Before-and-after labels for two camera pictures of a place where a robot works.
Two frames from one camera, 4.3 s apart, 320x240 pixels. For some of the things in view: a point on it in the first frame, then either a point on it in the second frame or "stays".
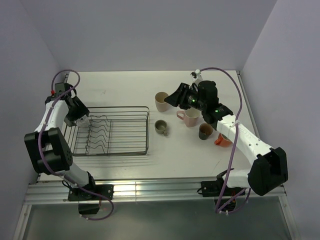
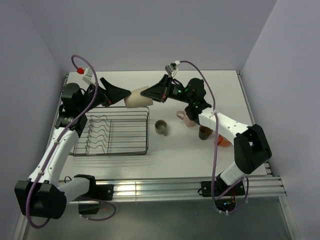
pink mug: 190,116 stays
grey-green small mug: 161,126 stays
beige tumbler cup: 162,105 → 136,99
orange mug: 223,141 stays
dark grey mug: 205,130 stays
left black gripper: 81,111 → 111,95
